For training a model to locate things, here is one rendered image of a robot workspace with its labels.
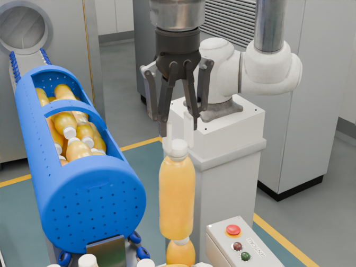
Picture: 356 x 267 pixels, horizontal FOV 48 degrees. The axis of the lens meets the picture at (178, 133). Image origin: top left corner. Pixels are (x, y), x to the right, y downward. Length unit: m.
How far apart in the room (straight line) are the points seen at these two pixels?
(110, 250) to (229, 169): 0.67
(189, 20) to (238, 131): 0.95
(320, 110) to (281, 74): 1.42
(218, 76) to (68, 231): 0.74
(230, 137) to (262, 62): 0.31
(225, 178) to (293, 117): 1.14
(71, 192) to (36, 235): 1.75
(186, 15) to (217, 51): 0.82
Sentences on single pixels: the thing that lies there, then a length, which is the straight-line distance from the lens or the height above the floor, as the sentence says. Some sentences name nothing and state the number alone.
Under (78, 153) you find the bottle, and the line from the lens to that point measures 1.17.
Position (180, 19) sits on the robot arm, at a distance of 0.64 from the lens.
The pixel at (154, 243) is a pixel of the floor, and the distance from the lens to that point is 2.60.
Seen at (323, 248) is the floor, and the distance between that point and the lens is 2.72.
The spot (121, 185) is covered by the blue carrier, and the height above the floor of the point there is 1.16.
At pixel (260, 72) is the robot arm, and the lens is 1.44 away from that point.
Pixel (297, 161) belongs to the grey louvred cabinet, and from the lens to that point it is 2.91.
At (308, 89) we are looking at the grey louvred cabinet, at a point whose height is 0.83.
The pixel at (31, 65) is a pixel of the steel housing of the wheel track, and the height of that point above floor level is 0.93.
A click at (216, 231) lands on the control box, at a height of 1.10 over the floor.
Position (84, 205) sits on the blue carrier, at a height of 1.13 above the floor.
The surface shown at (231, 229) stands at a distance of 1.03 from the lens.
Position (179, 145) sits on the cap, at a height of 1.41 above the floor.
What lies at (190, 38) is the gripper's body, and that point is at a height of 1.62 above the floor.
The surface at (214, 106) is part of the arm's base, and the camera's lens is 1.53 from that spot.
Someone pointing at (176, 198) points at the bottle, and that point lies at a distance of 0.81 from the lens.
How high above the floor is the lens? 1.79
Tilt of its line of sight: 28 degrees down
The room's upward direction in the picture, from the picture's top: straight up
